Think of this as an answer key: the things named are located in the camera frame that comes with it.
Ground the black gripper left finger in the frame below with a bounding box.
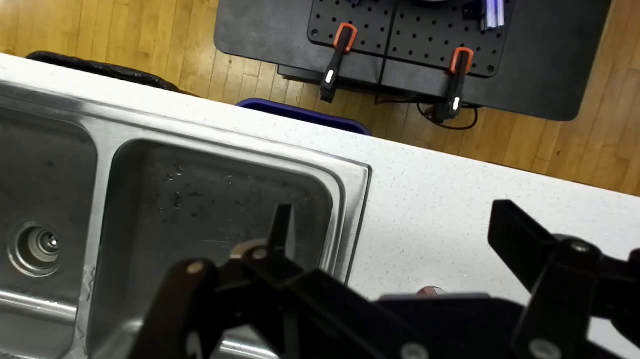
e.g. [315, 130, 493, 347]
[129, 203, 428, 359]

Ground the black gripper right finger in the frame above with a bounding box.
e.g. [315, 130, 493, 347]
[489, 199, 640, 359]

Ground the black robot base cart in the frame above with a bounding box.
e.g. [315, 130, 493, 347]
[215, 0, 613, 122]

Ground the stainless steel double sink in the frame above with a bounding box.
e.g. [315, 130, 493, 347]
[0, 86, 370, 359]

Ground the blue bin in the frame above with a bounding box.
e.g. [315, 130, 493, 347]
[239, 98, 370, 134]

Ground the right orange black clamp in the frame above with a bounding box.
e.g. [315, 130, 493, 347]
[434, 46, 475, 124]

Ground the orange black clamp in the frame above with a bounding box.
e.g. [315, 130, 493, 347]
[321, 22, 359, 102]
[434, 46, 475, 124]

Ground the left orange black clamp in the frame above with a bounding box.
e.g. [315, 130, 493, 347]
[321, 22, 359, 102]

